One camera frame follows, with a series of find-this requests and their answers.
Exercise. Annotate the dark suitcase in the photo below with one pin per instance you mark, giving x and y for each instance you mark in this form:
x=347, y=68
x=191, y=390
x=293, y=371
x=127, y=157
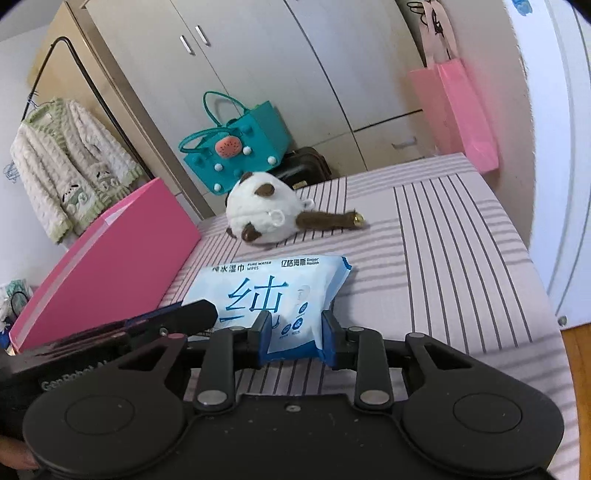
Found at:
x=304, y=166

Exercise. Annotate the beige wardrobe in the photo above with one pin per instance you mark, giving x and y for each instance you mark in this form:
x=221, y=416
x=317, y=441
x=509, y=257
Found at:
x=277, y=69

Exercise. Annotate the pink storage box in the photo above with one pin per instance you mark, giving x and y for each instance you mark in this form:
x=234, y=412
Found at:
x=115, y=258

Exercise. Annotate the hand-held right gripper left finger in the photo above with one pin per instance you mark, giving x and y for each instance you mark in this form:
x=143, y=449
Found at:
x=265, y=339

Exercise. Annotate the blue wet wipes pack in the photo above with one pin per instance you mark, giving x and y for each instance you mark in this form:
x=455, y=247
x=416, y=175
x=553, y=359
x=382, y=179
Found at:
x=277, y=286

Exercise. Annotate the teal tote bag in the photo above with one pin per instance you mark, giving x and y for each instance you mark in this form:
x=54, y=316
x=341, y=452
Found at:
x=249, y=138

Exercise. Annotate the white and brown plush toy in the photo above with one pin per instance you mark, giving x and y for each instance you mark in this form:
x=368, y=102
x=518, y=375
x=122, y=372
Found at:
x=263, y=207

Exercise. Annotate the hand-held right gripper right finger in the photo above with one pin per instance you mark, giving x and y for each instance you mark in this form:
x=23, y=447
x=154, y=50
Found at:
x=330, y=339

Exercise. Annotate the pink paper bag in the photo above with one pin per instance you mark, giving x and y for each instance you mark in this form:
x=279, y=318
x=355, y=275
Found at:
x=457, y=110

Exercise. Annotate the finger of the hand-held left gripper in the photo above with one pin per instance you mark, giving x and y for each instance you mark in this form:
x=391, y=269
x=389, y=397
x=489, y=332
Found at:
x=194, y=314

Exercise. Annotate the cream and green knit cardigan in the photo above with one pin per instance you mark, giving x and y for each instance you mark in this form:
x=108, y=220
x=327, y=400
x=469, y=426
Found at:
x=69, y=157

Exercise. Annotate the person's left hand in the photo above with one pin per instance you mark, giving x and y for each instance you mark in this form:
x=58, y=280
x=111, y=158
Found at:
x=18, y=454

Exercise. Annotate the white door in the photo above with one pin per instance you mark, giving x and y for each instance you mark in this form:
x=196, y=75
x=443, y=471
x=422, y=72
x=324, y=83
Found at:
x=563, y=138

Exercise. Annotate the blue wall sticker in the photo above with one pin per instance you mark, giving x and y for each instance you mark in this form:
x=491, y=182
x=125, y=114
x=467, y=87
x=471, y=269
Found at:
x=10, y=171

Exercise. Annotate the black clothes rack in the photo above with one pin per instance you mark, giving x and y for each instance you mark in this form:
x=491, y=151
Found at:
x=106, y=106

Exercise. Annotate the striped bed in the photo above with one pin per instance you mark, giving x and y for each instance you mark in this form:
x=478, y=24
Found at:
x=438, y=254

